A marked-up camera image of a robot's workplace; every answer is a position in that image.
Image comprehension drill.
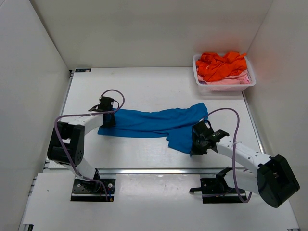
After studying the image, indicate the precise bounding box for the blue t shirt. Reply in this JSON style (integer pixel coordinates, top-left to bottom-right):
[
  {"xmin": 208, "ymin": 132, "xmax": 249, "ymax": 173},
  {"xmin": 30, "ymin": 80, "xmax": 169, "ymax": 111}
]
[{"xmin": 98, "ymin": 103, "xmax": 208, "ymax": 154}]

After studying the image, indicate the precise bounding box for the aluminium table rail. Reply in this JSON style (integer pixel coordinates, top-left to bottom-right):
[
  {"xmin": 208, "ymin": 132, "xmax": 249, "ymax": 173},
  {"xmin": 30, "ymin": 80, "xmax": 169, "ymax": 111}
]
[{"xmin": 96, "ymin": 167, "xmax": 256, "ymax": 175}]

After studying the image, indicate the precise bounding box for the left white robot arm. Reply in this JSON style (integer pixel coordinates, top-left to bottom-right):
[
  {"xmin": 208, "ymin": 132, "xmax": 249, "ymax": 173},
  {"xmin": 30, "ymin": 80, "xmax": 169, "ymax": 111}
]
[{"xmin": 47, "ymin": 96, "xmax": 121, "ymax": 193}]

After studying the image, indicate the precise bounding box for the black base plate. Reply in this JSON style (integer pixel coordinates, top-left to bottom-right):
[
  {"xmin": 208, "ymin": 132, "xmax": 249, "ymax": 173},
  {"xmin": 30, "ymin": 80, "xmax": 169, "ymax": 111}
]
[
  {"xmin": 70, "ymin": 176, "xmax": 116, "ymax": 203},
  {"xmin": 200, "ymin": 178, "xmax": 242, "ymax": 204}
]

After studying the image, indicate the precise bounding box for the orange t shirt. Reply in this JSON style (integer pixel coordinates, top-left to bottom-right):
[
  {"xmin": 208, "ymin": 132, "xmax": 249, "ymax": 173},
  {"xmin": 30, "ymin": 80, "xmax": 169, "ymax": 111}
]
[{"xmin": 196, "ymin": 51, "xmax": 247, "ymax": 82}]

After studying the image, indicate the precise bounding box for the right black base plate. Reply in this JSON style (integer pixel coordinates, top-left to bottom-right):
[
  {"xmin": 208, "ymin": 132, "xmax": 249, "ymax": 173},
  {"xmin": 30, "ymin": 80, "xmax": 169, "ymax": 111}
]
[{"xmin": 200, "ymin": 178, "xmax": 242, "ymax": 204}]

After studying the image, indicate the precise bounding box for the pink t shirt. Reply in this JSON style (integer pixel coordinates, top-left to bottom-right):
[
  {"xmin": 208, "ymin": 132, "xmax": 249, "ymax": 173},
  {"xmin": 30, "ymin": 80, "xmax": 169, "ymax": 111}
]
[{"xmin": 197, "ymin": 69, "xmax": 251, "ymax": 85}]

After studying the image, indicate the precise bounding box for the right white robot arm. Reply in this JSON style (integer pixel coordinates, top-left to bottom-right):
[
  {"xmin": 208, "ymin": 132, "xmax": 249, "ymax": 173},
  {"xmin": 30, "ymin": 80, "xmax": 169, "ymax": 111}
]
[{"xmin": 190, "ymin": 120, "xmax": 300, "ymax": 208}]

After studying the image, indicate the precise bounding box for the white plastic basket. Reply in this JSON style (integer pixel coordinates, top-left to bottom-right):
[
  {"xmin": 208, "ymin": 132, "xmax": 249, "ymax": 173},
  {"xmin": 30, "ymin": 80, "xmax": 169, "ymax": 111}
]
[{"xmin": 192, "ymin": 54, "xmax": 256, "ymax": 95}]

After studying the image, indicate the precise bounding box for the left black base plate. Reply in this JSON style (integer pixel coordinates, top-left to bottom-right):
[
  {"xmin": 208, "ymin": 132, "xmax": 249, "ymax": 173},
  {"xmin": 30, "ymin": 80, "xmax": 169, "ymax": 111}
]
[{"xmin": 70, "ymin": 176, "xmax": 116, "ymax": 203}]

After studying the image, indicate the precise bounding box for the black label sticker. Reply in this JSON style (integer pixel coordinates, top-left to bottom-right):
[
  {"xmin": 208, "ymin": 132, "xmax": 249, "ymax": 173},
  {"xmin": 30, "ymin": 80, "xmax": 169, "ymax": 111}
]
[{"xmin": 75, "ymin": 68, "xmax": 92, "ymax": 73}]

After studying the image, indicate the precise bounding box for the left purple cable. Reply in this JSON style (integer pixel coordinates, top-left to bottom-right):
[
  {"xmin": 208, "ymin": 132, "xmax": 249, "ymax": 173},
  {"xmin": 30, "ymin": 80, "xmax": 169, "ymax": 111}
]
[{"xmin": 54, "ymin": 89, "xmax": 126, "ymax": 202}]

